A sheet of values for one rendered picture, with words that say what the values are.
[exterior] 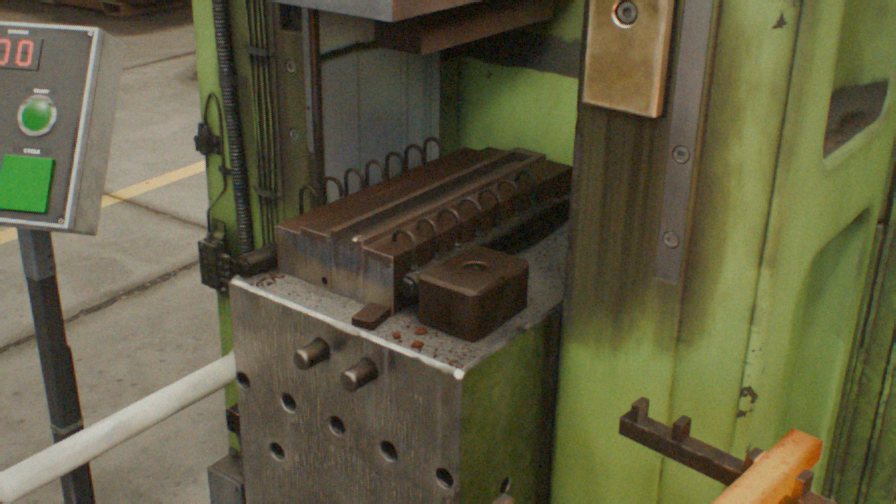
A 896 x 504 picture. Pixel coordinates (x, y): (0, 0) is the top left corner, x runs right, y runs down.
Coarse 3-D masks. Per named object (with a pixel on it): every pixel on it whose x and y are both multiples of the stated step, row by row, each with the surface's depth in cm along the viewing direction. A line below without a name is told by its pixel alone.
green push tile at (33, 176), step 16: (16, 160) 137; (32, 160) 136; (48, 160) 136; (16, 176) 136; (32, 176) 136; (48, 176) 135; (0, 192) 136; (16, 192) 136; (32, 192) 136; (48, 192) 135; (0, 208) 136; (16, 208) 136; (32, 208) 135; (48, 208) 136
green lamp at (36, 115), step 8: (32, 104) 138; (40, 104) 137; (24, 112) 138; (32, 112) 137; (40, 112) 137; (48, 112) 137; (24, 120) 138; (32, 120) 137; (40, 120) 137; (48, 120) 137; (32, 128) 137; (40, 128) 137
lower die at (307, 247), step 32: (448, 160) 156; (480, 160) 153; (544, 160) 153; (384, 192) 140; (416, 192) 137; (512, 192) 140; (544, 192) 146; (288, 224) 132; (320, 224) 129; (448, 224) 129; (544, 224) 148; (288, 256) 132; (320, 256) 128; (352, 256) 124; (384, 256) 121; (352, 288) 126; (384, 288) 123
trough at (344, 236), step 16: (496, 160) 150; (512, 160) 154; (464, 176) 145; (480, 176) 148; (432, 192) 139; (448, 192) 142; (400, 208) 134; (416, 208) 136; (352, 224) 127; (368, 224) 130; (384, 224) 131; (352, 240) 126
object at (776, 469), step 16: (800, 432) 93; (784, 448) 90; (800, 448) 90; (816, 448) 91; (768, 464) 88; (784, 464) 88; (800, 464) 89; (736, 480) 86; (752, 480) 86; (768, 480) 86; (784, 480) 87; (720, 496) 84; (736, 496) 84; (752, 496) 84; (768, 496) 85
